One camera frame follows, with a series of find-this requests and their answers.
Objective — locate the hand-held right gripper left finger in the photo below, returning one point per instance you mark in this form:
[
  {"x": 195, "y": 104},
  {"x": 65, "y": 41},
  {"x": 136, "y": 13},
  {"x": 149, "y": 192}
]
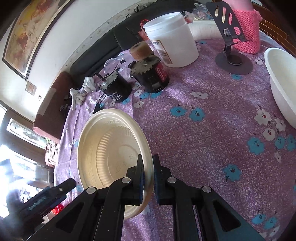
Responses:
[{"x": 140, "y": 185}]

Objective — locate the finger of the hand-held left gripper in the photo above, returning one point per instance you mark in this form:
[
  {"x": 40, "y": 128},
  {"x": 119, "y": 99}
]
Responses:
[{"x": 53, "y": 193}]

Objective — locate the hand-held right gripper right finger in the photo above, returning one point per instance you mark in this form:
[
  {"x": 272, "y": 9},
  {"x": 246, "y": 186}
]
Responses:
[{"x": 156, "y": 183}]

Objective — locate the cream plastic bowl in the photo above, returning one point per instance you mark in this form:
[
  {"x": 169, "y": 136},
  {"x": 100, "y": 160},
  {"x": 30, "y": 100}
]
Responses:
[{"x": 104, "y": 143}]

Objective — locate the patterned blanket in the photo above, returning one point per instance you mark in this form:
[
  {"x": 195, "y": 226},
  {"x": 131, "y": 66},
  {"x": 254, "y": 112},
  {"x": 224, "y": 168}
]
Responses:
[{"x": 52, "y": 153}]

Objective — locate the purple floral tablecloth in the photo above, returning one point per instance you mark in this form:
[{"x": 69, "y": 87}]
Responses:
[{"x": 196, "y": 139}]

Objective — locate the wooden glazed door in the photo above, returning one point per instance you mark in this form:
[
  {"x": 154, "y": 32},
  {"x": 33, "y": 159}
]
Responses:
[{"x": 23, "y": 139}]

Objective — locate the white glove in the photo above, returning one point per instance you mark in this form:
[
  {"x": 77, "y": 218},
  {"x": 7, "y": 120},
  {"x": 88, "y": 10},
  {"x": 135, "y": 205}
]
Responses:
[
  {"x": 89, "y": 84},
  {"x": 77, "y": 98}
]

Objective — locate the black motor with gear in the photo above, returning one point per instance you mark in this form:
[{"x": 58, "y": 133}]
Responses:
[{"x": 118, "y": 89}]

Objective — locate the black motor with red label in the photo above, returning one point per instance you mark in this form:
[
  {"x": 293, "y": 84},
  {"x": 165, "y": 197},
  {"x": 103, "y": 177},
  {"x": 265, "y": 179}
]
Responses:
[{"x": 150, "y": 76}]

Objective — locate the clear plastic tube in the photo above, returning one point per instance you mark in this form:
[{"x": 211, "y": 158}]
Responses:
[{"x": 108, "y": 61}]

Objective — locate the black phone stand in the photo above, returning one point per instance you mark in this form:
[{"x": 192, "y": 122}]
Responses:
[{"x": 233, "y": 62}]

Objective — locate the white plastic jar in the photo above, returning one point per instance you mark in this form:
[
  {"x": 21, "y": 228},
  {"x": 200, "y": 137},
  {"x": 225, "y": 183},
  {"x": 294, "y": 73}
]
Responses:
[{"x": 173, "y": 39}]

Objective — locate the red plastic bag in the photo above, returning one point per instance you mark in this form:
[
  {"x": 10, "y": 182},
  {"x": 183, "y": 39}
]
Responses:
[{"x": 141, "y": 34}]

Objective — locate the black sofa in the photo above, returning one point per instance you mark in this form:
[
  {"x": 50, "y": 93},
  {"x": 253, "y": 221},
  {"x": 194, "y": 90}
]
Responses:
[{"x": 120, "y": 37}]

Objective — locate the white paper roll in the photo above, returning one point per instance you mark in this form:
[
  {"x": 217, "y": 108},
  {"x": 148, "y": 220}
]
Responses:
[{"x": 203, "y": 29}]

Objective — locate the framed painting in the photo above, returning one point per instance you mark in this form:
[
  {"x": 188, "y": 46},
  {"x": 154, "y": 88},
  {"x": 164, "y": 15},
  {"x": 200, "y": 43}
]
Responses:
[{"x": 34, "y": 32}]

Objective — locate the white bowl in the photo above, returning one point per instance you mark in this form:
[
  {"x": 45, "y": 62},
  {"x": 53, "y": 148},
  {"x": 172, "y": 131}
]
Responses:
[{"x": 282, "y": 76}]

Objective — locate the clear plastic bag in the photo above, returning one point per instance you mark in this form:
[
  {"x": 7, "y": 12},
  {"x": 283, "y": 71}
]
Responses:
[{"x": 198, "y": 12}]

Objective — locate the pink knit-sleeved bottle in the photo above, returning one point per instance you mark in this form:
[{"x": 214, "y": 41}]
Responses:
[{"x": 247, "y": 27}]

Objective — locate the small wall plaque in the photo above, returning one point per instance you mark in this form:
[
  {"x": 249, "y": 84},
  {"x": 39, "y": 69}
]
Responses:
[{"x": 31, "y": 88}]

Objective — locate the wooden wall panel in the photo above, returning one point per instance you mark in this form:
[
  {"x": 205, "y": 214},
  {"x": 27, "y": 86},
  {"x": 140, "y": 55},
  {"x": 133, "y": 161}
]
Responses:
[{"x": 277, "y": 27}]

